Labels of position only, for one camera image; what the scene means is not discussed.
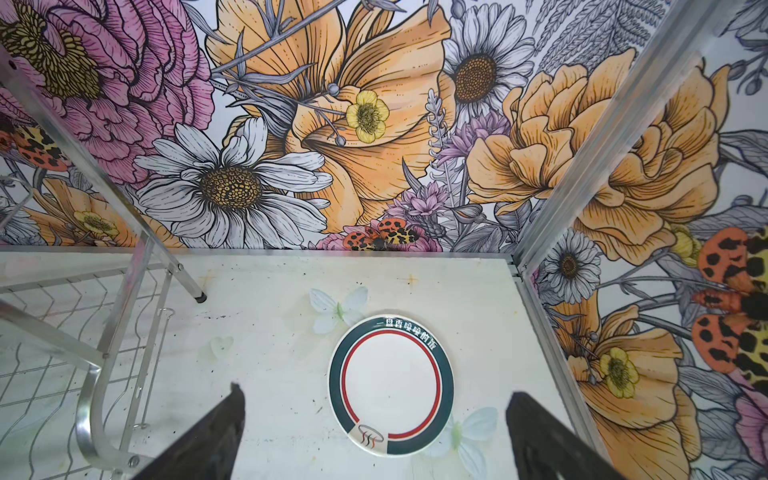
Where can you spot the green red rimmed white plate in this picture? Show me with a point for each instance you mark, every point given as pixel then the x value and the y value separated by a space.
pixel 391 386

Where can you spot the chrome wire dish rack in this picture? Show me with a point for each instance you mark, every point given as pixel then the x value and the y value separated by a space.
pixel 98 361

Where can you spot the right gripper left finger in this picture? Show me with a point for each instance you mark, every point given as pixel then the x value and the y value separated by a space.
pixel 208 449

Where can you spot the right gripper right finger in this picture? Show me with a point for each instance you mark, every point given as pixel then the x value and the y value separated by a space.
pixel 543 448

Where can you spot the right aluminium corner post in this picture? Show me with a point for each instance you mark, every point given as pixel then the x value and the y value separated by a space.
pixel 680 41

